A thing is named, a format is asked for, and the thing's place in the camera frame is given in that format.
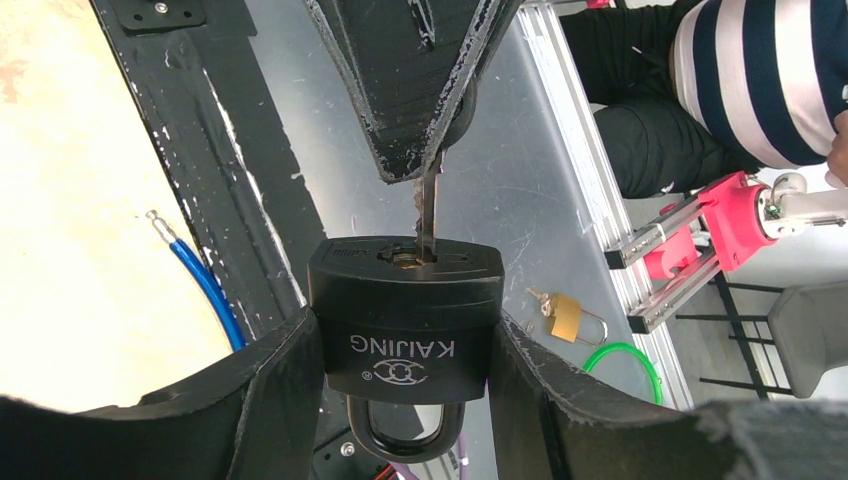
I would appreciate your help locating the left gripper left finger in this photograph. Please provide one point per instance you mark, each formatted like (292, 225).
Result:
(251, 415)

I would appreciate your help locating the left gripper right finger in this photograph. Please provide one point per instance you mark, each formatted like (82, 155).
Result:
(552, 420)

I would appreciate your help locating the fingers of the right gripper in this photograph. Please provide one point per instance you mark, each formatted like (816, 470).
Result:
(406, 66)

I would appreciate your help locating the black fob key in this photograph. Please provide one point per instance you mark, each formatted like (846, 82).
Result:
(426, 187)

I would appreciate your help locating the black padlock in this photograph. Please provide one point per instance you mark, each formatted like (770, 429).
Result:
(398, 330)

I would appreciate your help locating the blue cable lock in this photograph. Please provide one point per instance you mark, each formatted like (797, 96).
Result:
(205, 280)

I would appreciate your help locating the brass padlock with keys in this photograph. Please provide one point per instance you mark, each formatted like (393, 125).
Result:
(565, 315)

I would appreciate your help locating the person in striped shirt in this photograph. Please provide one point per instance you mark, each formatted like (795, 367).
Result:
(690, 92)

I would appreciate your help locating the grey chair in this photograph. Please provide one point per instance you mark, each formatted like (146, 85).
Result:
(809, 327)

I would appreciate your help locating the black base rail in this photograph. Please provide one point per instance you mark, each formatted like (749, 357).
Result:
(199, 90)

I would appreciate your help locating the pink fixture on rail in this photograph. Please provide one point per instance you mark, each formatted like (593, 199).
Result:
(717, 230)

